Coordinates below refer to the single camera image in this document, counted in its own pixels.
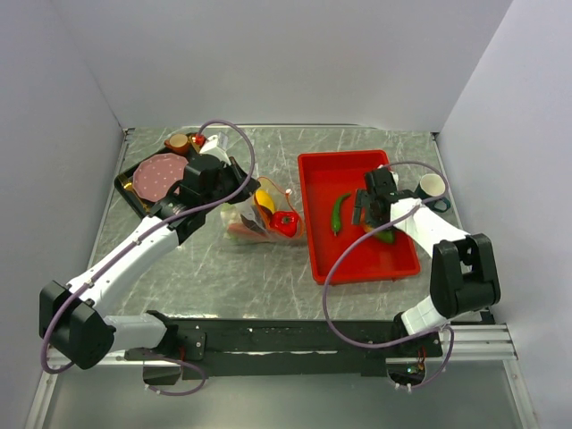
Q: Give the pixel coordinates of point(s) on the red toy bell pepper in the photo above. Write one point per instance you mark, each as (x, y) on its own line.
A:
(285, 222)

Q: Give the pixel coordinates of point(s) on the dark green mug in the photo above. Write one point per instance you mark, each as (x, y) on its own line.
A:
(431, 186)

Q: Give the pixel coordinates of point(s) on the toy cauliflower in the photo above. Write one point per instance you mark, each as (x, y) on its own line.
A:
(230, 217)

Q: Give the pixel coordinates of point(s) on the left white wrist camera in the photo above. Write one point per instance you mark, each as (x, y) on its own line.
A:
(216, 145)

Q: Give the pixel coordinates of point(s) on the green toy chili pepper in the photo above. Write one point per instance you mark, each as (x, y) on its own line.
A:
(336, 214)

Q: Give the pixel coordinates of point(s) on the toy watermelon slice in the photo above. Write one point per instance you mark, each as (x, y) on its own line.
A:
(240, 232)

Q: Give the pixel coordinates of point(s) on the clear zip top bag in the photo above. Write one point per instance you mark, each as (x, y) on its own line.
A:
(281, 199)

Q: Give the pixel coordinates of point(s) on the black serving tray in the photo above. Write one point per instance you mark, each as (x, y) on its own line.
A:
(141, 206)

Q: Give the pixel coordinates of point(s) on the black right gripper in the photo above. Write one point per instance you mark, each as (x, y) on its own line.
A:
(363, 201)

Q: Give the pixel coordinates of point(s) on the dark purple toy onion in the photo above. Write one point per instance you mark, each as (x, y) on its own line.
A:
(253, 221)

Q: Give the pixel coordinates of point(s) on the pink dotted plate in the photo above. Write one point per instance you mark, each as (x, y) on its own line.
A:
(154, 177)

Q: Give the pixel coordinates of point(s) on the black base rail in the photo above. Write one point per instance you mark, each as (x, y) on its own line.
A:
(250, 347)

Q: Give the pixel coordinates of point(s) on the orange green toy mango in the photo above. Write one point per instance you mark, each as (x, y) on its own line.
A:
(386, 236)

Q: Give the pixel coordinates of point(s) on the brown ceramic cup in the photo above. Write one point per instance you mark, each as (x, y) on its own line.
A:
(178, 143)

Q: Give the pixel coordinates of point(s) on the gold fork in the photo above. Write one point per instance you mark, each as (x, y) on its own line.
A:
(126, 184)

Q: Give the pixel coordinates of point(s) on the yellow toy mango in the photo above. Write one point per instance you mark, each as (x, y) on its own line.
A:
(264, 200)

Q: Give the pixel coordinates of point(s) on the red plastic bin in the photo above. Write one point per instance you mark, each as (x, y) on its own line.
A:
(323, 178)

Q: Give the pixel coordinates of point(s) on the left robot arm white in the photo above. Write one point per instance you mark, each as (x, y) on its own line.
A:
(75, 318)

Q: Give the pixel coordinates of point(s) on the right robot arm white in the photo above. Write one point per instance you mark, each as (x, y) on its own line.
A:
(464, 275)

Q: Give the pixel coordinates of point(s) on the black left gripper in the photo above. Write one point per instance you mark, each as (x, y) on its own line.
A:
(234, 171)

